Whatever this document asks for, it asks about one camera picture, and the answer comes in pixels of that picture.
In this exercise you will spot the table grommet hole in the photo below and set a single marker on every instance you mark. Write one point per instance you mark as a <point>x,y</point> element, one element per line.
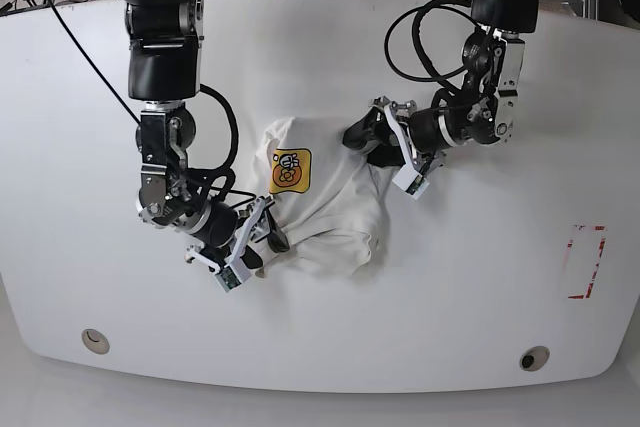
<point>95,341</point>
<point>534,358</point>

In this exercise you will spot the right table grommet hole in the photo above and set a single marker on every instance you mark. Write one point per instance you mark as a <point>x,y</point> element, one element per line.
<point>534,358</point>

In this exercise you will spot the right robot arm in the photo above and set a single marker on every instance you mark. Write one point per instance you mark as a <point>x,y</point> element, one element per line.
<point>166,38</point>

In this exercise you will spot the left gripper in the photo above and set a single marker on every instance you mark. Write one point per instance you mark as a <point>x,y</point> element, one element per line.
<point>482,113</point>

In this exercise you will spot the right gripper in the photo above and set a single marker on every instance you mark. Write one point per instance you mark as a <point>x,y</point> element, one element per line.
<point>192,201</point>

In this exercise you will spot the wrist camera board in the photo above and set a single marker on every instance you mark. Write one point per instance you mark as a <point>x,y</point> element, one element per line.
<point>230,278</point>
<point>410,181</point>

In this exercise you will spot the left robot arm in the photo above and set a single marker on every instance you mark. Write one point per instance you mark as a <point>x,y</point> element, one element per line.
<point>488,18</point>

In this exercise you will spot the white printed T-shirt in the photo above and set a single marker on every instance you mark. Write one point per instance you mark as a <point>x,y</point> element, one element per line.
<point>328,200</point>

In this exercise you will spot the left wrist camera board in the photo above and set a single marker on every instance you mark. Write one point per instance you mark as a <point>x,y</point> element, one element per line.
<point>410,181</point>

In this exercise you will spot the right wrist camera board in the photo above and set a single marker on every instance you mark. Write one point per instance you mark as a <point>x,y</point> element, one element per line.
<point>230,278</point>

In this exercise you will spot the red tape rectangle marking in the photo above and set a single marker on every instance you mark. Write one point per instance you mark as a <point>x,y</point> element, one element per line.
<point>582,261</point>

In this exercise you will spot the left table grommet hole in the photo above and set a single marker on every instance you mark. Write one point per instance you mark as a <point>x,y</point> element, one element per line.
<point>95,341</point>

